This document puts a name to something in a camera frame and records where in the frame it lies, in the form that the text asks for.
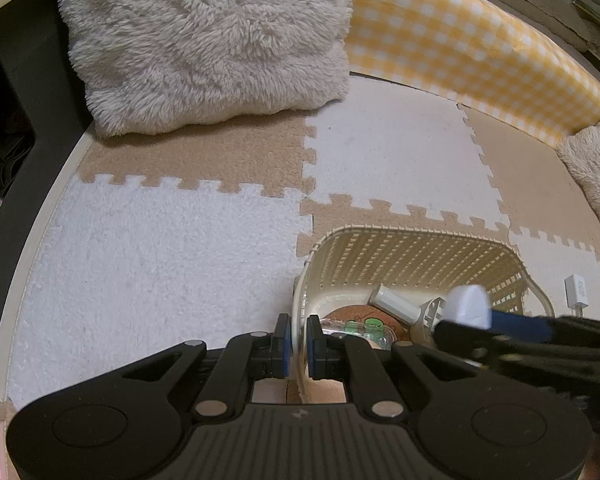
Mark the large fluffy cream cushion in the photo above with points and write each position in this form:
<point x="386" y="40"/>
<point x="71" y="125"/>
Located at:
<point x="205" y="40"/>

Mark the white foam mat tile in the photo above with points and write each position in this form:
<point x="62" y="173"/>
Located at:
<point x="390" y="160"/>
<point x="155" y="270"/>
<point x="545" y="265"/>

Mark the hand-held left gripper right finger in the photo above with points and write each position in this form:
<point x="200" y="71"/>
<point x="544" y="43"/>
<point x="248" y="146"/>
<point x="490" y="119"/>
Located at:
<point x="314" y="350"/>

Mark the yellow gingham bolster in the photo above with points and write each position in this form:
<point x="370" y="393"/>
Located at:
<point x="455" y="45"/>

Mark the white cylindrical tube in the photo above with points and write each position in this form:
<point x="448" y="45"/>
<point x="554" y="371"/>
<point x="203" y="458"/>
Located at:
<point x="392" y="302"/>

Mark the cream plastic basket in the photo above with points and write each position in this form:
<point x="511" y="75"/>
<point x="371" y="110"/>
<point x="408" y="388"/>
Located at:
<point x="415" y="250"/>

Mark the clear plastic box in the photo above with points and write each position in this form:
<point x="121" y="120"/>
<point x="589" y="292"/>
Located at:
<point x="367" y="332"/>

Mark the white wall charger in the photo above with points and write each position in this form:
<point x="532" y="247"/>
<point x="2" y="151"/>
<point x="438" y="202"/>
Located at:
<point x="577" y="292"/>

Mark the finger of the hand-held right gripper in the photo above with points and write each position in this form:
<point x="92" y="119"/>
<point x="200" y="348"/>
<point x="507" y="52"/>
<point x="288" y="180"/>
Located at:
<point x="520" y="326"/>
<point x="470" y="342"/>

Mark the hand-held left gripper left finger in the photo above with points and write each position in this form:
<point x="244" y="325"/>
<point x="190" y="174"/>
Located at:
<point x="283" y="350"/>

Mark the round wooden coaster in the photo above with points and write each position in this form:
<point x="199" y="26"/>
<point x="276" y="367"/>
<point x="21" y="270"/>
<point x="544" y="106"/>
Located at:
<point x="340" y="316"/>

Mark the white plug adapter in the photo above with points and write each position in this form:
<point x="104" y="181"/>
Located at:
<point x="467" y="305"/>

